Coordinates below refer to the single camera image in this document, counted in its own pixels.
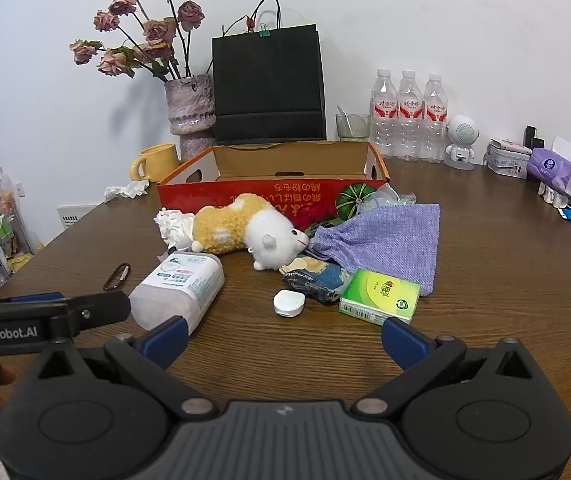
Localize white wet wipes pack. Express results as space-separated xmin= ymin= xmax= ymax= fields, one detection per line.
xmin=129 ymin=252 xmax=226 ymax=336

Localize yellow mug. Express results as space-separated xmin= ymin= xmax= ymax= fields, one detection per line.
xmin=130 ymin=143 xmax=182 ymax=182

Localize white round case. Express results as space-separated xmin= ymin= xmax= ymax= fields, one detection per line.
xmin=272 ymin=289 xmax=307 ymax=318

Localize dark blue snack packet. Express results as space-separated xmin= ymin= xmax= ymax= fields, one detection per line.
xmin=280 ymin=256 xmax=352 ymax=304

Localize clear glass cup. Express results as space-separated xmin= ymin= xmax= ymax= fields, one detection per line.
xmin=335 ymin=112 xmax=371 ymax=142

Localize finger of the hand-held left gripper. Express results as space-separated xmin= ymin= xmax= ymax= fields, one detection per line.
xmin=0 ymin=292 xmax=64 ymax=307
xmin=62 ymin=291 xmax=131 ymax=333

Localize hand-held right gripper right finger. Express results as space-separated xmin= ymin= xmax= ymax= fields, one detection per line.
xmin=354 ymin=316 xmax=542 ymax=422

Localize red cardboard box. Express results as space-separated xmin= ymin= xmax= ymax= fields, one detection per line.
xmin=156 ymin=141 xmax=391 ymax=226

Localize black paper bag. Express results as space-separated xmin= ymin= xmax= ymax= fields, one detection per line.
xmin=212 ymin=0 xmax=327 ymax=145

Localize grey carabiner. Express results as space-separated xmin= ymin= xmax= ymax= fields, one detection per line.
xmin=102 ymin=262 xmax=131 ymax=292

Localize yellow white plush toy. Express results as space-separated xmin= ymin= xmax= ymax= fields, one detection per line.
xmin=191 ymin=193 xmax=311 ymax=272

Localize purple knitted drawstring pouch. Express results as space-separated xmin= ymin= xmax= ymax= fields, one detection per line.
xmin=310 ymin=203 xmax=441 ymax=296

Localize white robot figure speaker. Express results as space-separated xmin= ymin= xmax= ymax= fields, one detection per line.
xmin=443 ymin=114 xmax=483 ymax=171

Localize small white bottles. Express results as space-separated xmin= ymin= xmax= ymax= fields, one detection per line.
xmin=538 ymin=180 xmax=566 ymax=209

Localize crumpled white tissue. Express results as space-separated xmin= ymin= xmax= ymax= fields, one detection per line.
xmin=104 ymin=180 xmax=150 ymax=202
xmin=154 ymin=208 xmax=197 ymax=253

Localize black rectangular object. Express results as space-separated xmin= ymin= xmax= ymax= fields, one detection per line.
xmin=524 ymin=125 xmax=546 ymax=151

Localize clear water bottle red label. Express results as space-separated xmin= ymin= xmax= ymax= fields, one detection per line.
xmin=370 ymin=69 xmax=399 ymax=158
xmin=423 ymin=73 xmax=449 ymax=163
xmin=396 ymin=70 xmax=425 ymax=162

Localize dried pink rose bouquet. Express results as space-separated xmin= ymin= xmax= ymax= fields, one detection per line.
xmin=69 ymin=0 xmax=206 ymax=83

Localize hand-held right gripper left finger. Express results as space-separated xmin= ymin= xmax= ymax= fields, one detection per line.
xmin=28 ymin=316 xmax=218 ymax=422

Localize printed tin box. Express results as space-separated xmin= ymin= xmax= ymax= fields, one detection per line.
xmin=483 ymin=137 xmax=534 ymax=178

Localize purple ceramic vase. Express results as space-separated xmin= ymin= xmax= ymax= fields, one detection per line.
xmin=164 ymin=74 xmax=216 ymax=163

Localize purple tissue pack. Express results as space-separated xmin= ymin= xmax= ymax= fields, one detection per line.
xmin=526 ymin=136 xmax=571 ymax=196

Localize clear plastic bag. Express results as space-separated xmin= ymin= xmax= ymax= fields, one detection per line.
xmin=355 ymin=182 xmax=419 ymax=221

